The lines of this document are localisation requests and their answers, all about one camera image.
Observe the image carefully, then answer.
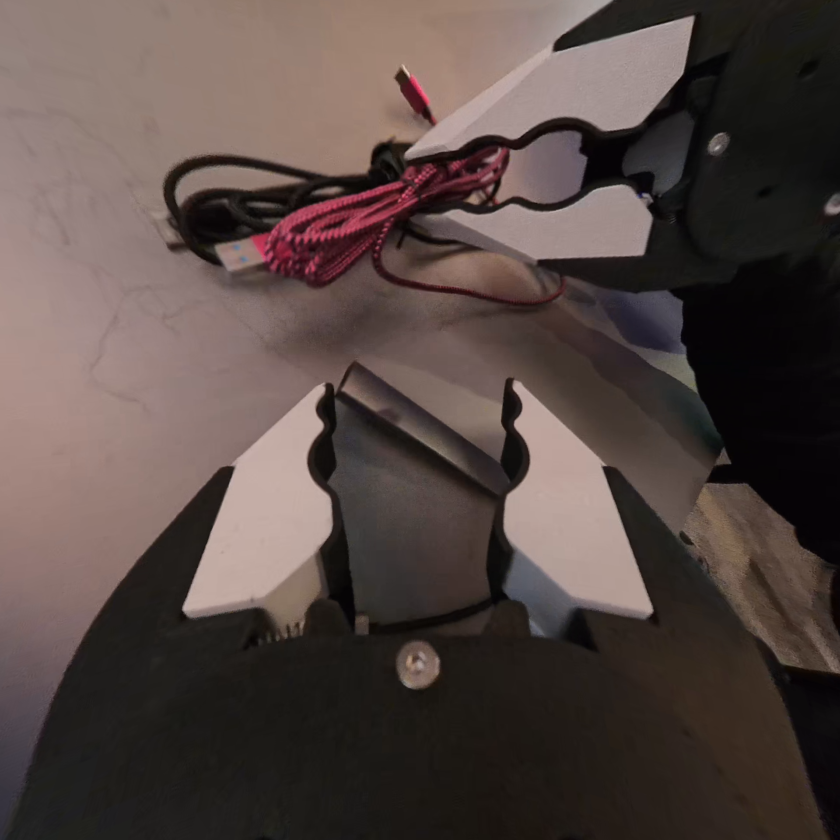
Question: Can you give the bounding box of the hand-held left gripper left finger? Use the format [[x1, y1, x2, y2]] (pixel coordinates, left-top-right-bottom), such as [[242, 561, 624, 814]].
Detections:
[[182, 382, 358, 621]]

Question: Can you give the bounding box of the thin black hub cable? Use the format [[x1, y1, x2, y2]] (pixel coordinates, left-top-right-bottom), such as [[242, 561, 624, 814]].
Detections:
[[357, 596, 494, 636]]

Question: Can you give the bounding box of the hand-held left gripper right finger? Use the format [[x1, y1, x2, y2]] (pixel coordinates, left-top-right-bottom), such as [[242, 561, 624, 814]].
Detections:
[[489, 377, 657, 636]]

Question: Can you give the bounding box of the pink braided usb-c cable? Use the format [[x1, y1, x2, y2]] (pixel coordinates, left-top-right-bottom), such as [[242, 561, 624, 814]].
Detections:
[[220, 63, 567, 308]]

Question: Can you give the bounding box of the black braided usb cable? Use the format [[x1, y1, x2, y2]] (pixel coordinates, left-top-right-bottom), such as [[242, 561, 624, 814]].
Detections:
[[152, 134, 460, 266]]

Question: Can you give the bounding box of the grey usb hub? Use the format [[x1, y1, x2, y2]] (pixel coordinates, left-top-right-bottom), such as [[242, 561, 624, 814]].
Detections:
[[331, 360, 514, 498]]

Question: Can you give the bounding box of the person's right hand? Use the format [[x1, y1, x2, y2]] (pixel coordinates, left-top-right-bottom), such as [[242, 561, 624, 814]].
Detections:
[[680, 256, 840, 572]]

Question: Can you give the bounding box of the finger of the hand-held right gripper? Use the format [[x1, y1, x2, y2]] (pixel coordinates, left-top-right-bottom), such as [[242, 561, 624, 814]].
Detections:
[[412, 182, 658, 265], [405, 14, 698, 164]]

